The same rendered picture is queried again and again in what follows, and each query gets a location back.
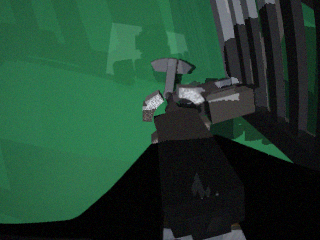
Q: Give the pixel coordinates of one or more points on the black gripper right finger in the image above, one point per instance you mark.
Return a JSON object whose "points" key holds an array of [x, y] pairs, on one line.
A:
{"points": [[282, 199]]}

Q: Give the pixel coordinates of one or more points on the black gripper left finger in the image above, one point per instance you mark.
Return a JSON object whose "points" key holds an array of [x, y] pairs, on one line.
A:
{"points": [[130, 210]]}

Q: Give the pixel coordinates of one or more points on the grey rectangular frame with horizontal slats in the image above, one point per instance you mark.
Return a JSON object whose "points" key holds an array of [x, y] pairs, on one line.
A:
{"points": [[201, 193]]}

